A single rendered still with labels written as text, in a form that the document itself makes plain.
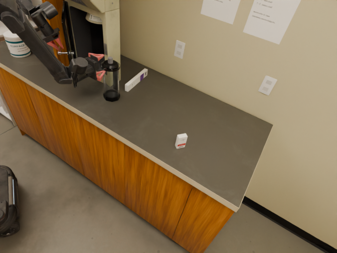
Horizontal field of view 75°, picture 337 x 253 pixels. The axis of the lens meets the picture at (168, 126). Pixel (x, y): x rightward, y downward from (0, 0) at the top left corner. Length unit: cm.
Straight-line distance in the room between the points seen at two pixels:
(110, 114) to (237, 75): 84
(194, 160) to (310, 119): 77
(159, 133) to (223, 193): 46
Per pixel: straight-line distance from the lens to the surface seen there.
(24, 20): 93
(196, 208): 131
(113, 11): 140
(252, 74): 150
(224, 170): 118
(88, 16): 151
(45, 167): 237
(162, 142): 120
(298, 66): 144
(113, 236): 195
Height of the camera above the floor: 183
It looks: 44 degrees down
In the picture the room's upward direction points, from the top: 11 degrees clockwise
